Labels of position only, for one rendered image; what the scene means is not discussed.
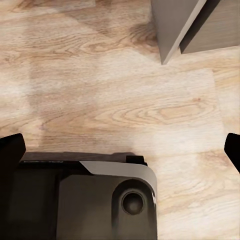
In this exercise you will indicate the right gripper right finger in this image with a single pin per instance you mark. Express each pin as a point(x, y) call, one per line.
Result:
point(232, 149)

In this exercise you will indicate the dishwasher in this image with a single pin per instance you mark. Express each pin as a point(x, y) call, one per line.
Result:
point(216, 26)

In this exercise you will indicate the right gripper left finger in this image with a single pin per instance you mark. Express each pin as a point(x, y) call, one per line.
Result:
point(12, 149)

